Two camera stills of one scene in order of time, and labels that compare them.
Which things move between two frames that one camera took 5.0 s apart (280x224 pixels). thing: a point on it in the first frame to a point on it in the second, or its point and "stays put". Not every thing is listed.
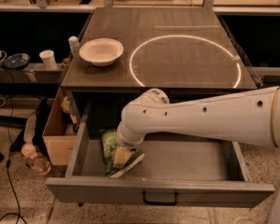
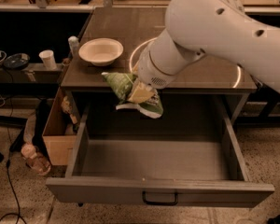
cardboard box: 63,128 stays put
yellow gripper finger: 121,156 to 140,92
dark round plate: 17,61 stays put
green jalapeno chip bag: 110,145 to 121,83
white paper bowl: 103,51 stays put
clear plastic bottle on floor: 35,161 stays put
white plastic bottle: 74,42 stays put
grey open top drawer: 176,170 stays put
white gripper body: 130,141 to 149,69
